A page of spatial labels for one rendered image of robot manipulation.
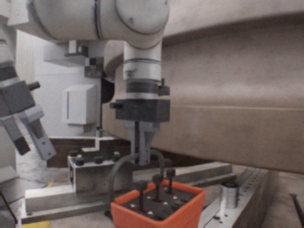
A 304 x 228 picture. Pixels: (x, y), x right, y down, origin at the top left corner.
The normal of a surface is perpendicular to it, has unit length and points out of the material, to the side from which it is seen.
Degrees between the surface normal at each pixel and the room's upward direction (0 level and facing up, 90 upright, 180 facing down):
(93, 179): 90
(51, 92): 90
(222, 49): 90
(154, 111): 90
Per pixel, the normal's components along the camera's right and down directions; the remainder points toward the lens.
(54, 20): 0.01, 0.68
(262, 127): -0.58, 0.02
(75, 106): -0.27, 0.04
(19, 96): 0.78, -0.07
